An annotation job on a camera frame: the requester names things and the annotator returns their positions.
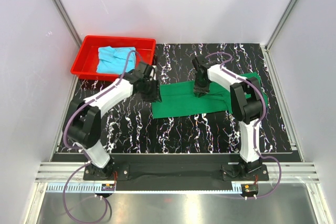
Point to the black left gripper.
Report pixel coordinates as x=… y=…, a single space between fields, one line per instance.
x=155 y=96

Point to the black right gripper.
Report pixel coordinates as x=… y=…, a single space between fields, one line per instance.
x=202 y=91

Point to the green t-shirt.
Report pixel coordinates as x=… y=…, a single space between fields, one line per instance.
x=178 y=99

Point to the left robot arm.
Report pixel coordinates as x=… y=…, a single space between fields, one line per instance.
x=82 y=125

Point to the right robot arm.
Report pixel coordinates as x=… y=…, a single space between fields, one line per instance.
x=248 y=108

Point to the blue folded t-shirt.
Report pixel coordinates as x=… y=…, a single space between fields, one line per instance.
x=113 y=60

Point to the red plastic bin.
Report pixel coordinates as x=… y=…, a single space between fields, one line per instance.
x=85 y=64

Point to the aluminium front rail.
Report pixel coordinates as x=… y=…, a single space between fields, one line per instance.
x=55 y=174

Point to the aluminium frame post right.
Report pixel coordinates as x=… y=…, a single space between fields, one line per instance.
x=282 y=21

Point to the aluminium frame post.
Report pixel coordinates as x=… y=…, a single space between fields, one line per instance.
x=68 y=22
x=282 y=21

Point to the aluminium frame post left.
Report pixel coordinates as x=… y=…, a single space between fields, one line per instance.
x=68 y=22

